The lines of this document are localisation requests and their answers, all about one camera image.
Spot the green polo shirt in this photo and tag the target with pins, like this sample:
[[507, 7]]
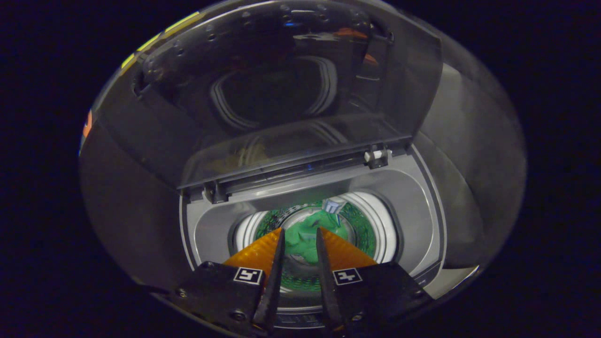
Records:
[[307, 234]]

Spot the transparent washing machine lid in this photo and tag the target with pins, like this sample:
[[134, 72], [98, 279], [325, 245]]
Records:
[[281, 94]]

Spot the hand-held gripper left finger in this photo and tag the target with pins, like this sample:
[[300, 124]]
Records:
[[274, 281]]

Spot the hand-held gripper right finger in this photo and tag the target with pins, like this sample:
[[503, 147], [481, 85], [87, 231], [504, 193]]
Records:
[[326, 281]]

